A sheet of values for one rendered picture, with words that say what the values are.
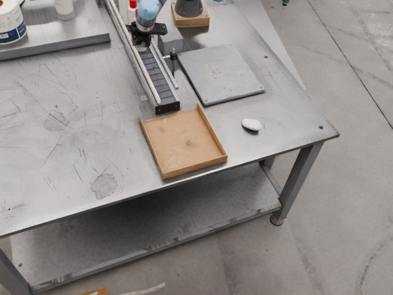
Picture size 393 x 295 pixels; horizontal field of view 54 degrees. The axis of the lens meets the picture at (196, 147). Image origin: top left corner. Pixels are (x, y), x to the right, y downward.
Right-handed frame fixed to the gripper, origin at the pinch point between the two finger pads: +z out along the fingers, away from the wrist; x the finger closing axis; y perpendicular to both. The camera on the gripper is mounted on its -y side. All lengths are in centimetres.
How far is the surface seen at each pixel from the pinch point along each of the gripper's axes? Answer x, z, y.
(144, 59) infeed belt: 6.0, 2.9, 1.1
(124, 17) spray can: -20.6, 13.4, 2.3
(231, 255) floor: 111, 44, -24
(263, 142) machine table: 59, -22, -31
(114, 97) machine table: 21.3, -0.2, 19.6
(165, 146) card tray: 50, -17, 8
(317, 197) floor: 97, 52, -91
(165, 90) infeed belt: 25.4, -8.4, -1.1
